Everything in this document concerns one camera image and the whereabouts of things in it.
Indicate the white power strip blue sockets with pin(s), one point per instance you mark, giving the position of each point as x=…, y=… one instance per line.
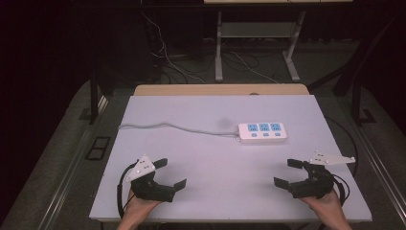
x=262, y=132

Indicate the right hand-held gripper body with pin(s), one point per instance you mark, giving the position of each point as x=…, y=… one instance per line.
x=314, y=187

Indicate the black metal stand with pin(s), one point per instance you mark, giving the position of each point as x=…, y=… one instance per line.
x=93, y=102
x=359, y=105

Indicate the black floor socket plate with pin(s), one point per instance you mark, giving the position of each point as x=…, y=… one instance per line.
x=98, y=148

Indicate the metal floor rail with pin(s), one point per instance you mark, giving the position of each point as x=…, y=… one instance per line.
x=383, y=172
x=68, y=179

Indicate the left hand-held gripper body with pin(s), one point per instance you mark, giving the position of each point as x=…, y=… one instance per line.
x=150, y=190

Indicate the white metal desk frame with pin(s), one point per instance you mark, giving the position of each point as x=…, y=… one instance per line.
x=258, y=30

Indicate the person's left hand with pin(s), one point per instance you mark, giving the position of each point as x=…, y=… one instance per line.
x=137, y=209

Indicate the person's right hand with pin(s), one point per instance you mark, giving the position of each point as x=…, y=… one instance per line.
x=327, y=207

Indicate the white table cover board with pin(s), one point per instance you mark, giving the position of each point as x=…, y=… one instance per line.
x=217, y=179

